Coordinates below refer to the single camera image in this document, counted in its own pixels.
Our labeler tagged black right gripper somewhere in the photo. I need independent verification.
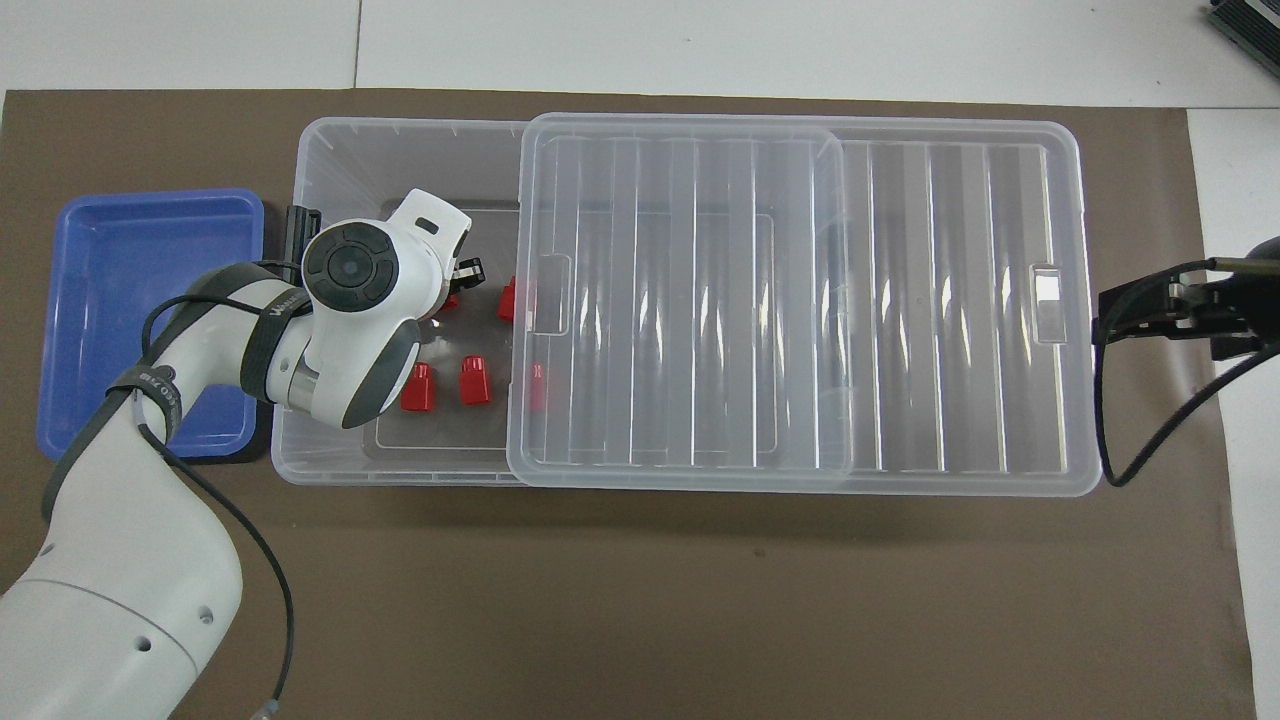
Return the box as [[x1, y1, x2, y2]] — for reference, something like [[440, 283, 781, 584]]
[[1093, 235, 1280, 361]]

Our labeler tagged clear ribbed plastic lid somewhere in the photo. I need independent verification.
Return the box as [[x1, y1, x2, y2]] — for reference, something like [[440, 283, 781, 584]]
[[505, 112, 1103, 498]]

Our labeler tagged clear plastic storage box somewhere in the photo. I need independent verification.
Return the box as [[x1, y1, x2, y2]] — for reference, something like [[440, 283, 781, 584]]
[[270, 117, 856, 488]]

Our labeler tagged blue plastic tray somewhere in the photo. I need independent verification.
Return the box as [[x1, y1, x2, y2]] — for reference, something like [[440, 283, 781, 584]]
[[37, 188, 266, 463]]

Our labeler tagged black electronic device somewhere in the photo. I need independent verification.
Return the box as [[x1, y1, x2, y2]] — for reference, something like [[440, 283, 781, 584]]
[[1205, 0, 1280, 63]]

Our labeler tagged brown table mat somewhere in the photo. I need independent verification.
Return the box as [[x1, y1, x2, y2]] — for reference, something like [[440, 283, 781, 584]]
[[0, 88, 1256, 720]]

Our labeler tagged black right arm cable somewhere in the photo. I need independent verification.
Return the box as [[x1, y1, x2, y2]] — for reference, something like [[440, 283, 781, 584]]
[[1093, 260, 1280, 488]]

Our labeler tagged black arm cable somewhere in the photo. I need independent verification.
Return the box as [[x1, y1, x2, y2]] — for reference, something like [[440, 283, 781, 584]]
[[1093, 260, 1280, 488], [140, 262, 301, 720]]

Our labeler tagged black box latch handle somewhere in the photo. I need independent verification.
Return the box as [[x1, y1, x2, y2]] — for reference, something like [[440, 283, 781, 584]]
[[283, 205, 323, 263]]

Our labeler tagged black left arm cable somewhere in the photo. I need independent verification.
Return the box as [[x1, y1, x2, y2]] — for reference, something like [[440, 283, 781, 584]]
[[140, 262, 301, 720]]

